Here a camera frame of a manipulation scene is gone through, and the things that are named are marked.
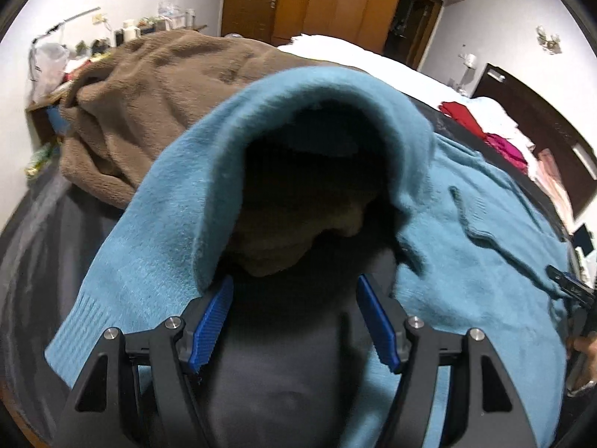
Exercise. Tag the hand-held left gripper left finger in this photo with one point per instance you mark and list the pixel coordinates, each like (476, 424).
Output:
(212, 326)

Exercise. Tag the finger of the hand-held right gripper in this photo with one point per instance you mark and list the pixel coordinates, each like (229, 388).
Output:
(566, 282)

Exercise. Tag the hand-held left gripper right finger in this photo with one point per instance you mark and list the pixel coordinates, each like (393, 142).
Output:
(378, 326)

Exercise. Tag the blue knit sweater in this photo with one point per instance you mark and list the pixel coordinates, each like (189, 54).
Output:
(466, 266)

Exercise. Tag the person's right hand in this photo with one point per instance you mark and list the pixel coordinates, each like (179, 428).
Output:
(584, 345)

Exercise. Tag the white framed tablet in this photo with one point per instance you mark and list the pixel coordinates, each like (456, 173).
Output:
(583, 238)

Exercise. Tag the pink cloth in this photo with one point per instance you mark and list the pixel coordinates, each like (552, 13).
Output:
(552, 172)

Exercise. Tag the magenta folded cloth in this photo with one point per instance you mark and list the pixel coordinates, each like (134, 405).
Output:
(506, 147)

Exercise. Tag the dark wooden headboard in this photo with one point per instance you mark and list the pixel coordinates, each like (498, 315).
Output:
(545, 116)

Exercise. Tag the black bed sheet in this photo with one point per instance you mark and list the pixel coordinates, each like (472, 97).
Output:
(46, 252)

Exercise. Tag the red folded cloth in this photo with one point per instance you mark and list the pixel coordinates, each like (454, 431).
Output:
(461, 114)

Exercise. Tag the white floor lamp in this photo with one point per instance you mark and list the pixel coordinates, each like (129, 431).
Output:
(471, 59)

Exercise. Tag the brown fleece garment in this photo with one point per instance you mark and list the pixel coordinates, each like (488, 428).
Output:
(163, 88)

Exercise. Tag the white quilted blanket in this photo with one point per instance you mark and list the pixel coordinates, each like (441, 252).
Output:
(373, 58)

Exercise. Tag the wooden desk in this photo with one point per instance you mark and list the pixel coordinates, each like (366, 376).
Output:
(39, 119)

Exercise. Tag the dark open doorway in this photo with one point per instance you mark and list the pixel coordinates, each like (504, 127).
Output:
(410, 23)

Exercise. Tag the clear plastic bag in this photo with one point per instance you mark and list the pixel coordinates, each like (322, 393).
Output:
(49, 67)

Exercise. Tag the white jar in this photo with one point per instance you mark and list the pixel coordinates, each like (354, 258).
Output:
(130, 30)

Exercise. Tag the wooden room door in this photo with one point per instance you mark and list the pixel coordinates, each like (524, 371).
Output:
(252, 4)

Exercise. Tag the wooden wardrobe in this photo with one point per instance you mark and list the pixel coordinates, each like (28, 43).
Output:
(336, 4)

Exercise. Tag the wall lamp ornament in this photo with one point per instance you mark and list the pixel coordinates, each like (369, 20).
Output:
(549, 42)

